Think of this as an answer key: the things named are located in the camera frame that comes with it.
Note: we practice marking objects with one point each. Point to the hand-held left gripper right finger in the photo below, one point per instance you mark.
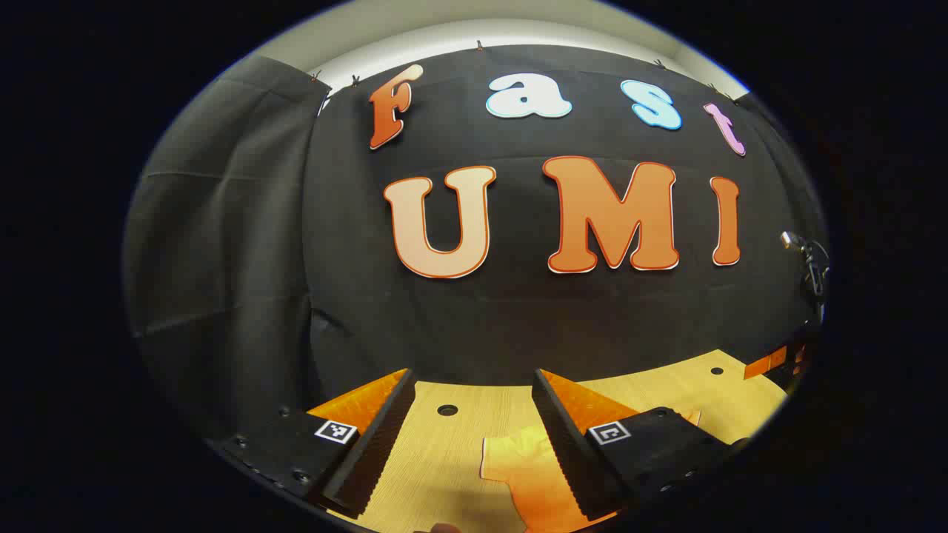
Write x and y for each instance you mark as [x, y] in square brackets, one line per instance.
[570, 451]

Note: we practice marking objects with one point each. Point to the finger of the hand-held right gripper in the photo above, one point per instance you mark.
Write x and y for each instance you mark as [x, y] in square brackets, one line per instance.
[766, 363]

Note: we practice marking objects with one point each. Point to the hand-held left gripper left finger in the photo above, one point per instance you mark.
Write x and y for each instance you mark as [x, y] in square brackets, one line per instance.
[378, 437]

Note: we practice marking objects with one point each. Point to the orange T-shirt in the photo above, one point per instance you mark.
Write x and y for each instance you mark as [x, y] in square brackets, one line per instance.
[518, 474]

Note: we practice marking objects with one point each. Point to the dark grey side cloth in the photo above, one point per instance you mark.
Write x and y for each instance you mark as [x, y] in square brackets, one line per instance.
[222, 259]

